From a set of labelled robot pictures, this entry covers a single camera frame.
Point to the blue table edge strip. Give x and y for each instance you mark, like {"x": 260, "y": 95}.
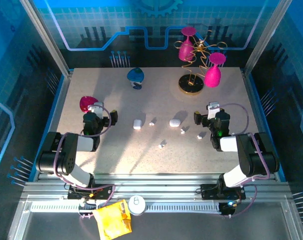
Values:
{"x": 45, "y": 130}
{"x": 265, "y": 125}

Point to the aluminium frame rail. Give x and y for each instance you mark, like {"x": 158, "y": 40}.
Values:
{"x": 154, "y": 186}

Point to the aluminium frame post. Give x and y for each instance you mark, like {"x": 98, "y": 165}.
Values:
{"x": 45, "y": 37}
{"x": 266, "y": 35}

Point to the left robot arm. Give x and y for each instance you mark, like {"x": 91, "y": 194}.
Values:
{"x": 66, "y": 155}

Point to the yellow snack bag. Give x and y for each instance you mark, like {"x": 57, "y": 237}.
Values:
{"x": 112, "y": 221}

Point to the white rectangular earbud charging case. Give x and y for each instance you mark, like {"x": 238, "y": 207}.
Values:
{"x": 137, "y": 124}

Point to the blue plastic wine glass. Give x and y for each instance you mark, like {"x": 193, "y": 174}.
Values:
{"x": 135, "y": 76}

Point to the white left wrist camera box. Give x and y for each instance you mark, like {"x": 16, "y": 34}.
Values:
{"x": 96, "y": 108}

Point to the pink plastic wine glass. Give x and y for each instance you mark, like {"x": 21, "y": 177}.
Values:
{"x": 186, "y": 51}
{"x": 213, "y": 76}
{"x": 87, "y": 103}

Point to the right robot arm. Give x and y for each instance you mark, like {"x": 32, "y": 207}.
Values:
{"x": 254, "y": 155}

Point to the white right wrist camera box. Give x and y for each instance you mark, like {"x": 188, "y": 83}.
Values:
{"x": 213, "y": 110}

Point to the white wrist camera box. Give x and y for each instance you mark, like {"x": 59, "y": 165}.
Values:
{"x": 96, "y": 108}
{"x": 213, "y": 110}

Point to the white oval earbud charging case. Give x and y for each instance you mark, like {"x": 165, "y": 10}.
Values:
{"x": 175, "y": 123}

